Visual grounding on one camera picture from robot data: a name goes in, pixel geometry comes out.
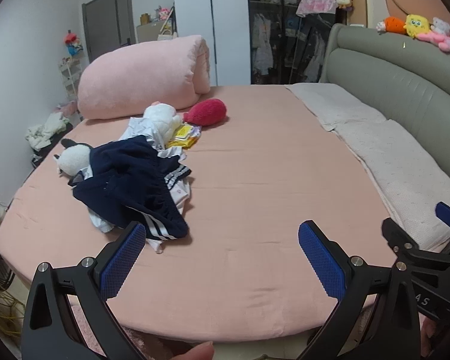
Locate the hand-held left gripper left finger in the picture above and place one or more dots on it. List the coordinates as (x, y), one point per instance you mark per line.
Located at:
(122, 262)

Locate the orange carrot plush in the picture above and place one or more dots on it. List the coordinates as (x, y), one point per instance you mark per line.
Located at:
(393, 24)

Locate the pile of white clothes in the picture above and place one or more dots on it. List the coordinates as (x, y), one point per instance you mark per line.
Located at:
(47, 131)

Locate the grey padded headboard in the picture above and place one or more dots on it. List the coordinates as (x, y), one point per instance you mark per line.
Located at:
(397, 67)

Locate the white navy striped top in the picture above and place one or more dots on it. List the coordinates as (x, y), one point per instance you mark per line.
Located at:
(138, 129)

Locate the white cat plush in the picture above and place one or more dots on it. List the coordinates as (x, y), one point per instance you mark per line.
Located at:
(440, 26)

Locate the yellow packet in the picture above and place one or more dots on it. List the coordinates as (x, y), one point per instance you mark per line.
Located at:
(183, 135)

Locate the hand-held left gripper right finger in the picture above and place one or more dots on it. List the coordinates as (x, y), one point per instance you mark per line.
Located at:
(322, 262)

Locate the red plush toy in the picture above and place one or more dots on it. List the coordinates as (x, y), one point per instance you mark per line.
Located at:
(208, 111)

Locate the red cap doll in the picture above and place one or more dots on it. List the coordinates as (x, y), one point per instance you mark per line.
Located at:
(72, 43)

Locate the glass door wardrobe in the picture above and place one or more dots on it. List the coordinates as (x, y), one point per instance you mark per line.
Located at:
(277, 37)

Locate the grey door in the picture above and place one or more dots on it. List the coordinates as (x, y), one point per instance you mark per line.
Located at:
(107, 22)

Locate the pink rolled duvet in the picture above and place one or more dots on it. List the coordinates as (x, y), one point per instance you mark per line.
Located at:
(142, 78)

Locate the navy shorts with white stripes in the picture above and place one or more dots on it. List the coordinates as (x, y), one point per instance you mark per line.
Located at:
(135, 202)

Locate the pale pink pillow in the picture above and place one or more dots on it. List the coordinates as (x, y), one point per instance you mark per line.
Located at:
(405, 172)

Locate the beige cabinet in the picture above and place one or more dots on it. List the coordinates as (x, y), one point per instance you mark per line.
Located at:
(150, 33)

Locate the dark navy garment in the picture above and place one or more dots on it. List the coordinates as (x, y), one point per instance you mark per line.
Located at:
(127, 153)

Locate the person's left hand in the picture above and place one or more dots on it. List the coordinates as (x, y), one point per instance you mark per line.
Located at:
(200, 352)

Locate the black-eared white dog plush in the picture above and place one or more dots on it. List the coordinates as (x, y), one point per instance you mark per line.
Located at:
(73, 157)

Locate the white shelf trolley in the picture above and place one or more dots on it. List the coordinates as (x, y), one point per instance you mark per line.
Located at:
(70, 78)

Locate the white plush toy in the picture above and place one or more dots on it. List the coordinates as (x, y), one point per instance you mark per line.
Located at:
(161, 118)

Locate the white cupboard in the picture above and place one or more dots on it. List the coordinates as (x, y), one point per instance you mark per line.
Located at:
(228, 26)

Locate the pink doll plush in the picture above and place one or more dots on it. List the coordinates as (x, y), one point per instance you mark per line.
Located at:
(164, 13)

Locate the yellow sponge plush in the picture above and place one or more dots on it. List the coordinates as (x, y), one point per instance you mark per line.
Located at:
(417, 25)

